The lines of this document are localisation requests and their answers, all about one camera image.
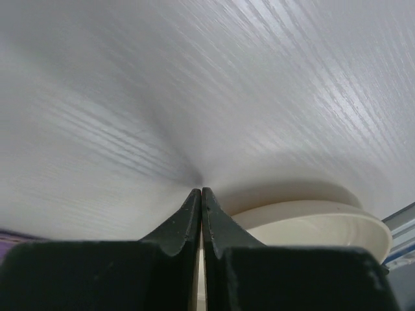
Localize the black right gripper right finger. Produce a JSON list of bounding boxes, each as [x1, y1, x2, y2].
[[201, 187, 399, 310]]

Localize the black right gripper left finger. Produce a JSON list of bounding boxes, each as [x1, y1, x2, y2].
[[1, 189, 201, 310]]

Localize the cream round plate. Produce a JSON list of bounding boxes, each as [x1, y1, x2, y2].
[[196, 189, 393, 311]]

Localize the aluminium frame rail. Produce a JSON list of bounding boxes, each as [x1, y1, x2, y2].
[[382, 203, 414, 273]]

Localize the purple Elsa placemat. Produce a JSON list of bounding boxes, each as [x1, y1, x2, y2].
[[0, 230, 42, 259]]

